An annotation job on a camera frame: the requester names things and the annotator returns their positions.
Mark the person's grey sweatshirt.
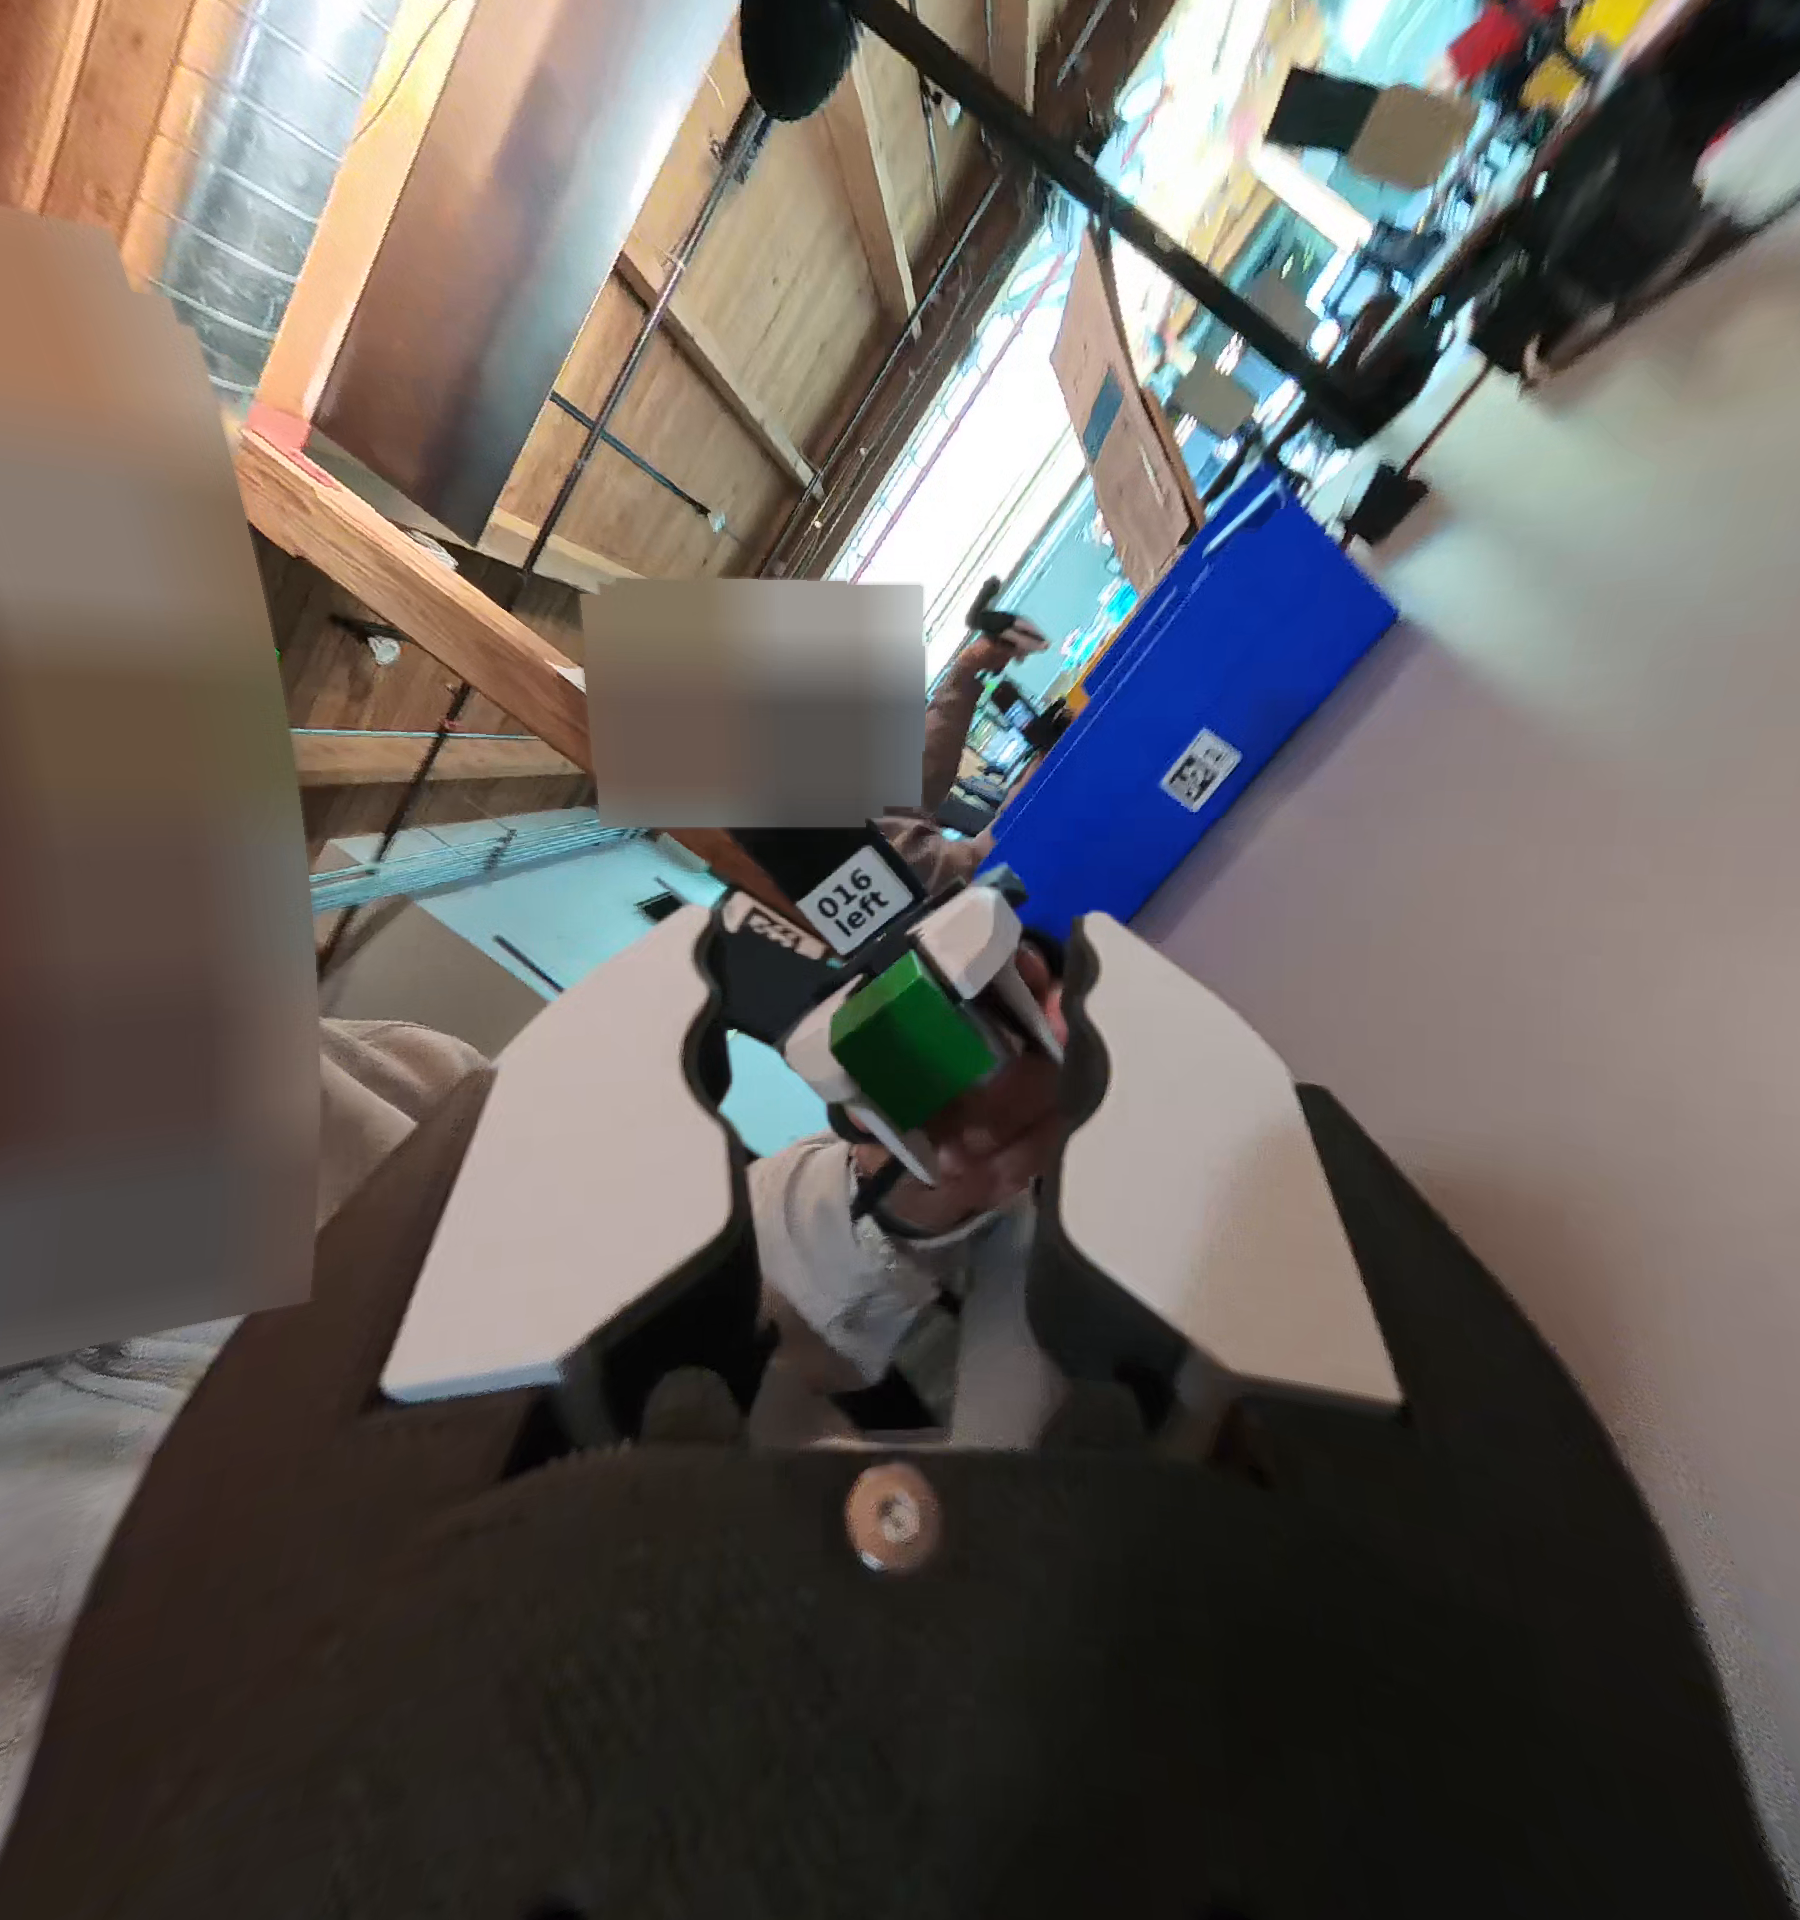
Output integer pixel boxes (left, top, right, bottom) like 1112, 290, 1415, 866
0, 1018, 499, 1727

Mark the black metal pole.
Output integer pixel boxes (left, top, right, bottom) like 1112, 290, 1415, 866
839, 0, 1370, 447

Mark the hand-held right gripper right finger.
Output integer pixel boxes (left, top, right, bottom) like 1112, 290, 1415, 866
1026, 913, 1404, 1427

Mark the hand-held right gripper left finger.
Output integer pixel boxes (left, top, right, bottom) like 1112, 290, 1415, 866
378, 901, 766, 1413

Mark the black charging dock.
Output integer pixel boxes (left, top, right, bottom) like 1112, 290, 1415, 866
1342, 465, 1426, 549

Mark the person's left hand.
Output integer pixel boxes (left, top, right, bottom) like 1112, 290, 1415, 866
921, 937, 1081, 1219

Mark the wooden support beam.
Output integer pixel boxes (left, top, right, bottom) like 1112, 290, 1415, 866
232, 429, 781, 902

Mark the person's left forearm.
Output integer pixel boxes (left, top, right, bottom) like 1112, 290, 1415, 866
749, 1133, 1037, 1391

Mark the labelled blue plastic bin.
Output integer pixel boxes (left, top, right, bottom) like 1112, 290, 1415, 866
989, 496, 1399, 928

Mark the green cube block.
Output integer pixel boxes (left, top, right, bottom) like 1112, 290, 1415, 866
828, 954, 1004, 1135

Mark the black panel on stand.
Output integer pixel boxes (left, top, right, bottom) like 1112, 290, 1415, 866
1267, 69, 1479, 189

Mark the cardboard sheet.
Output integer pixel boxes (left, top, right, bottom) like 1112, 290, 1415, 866
1049, 233, 1205, 597

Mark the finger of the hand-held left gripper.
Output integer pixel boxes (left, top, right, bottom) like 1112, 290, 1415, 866
784, 1029, 934, 1188
914, 882, 1066, 1069

